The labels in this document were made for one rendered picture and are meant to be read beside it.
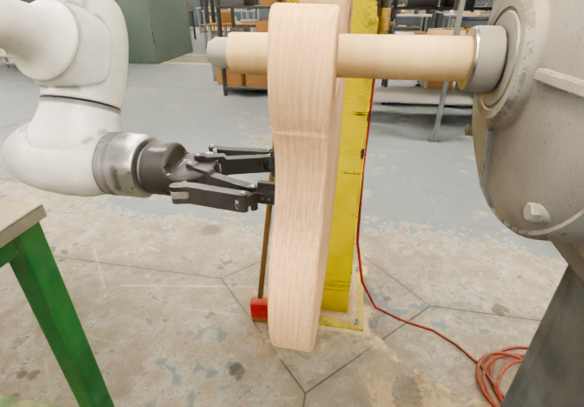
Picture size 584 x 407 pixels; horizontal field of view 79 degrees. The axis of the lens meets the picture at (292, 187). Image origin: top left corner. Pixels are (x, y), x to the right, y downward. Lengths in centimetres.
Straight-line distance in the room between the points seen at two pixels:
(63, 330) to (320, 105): 85
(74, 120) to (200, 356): 125
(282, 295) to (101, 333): 156
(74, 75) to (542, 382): 72
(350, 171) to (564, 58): 108
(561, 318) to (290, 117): 43
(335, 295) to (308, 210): 135
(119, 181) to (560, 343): 59
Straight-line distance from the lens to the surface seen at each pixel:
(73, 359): 106
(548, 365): 59
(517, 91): 28
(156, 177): 49
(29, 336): 201
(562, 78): 24
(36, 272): 89
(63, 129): 55
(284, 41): 24
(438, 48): 29
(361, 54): 28
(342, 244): 146
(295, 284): 33
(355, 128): 123
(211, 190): 43
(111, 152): 52
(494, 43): 29
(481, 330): 187
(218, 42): 31
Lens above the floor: 129
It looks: 28 degrees down
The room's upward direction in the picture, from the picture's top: straight up
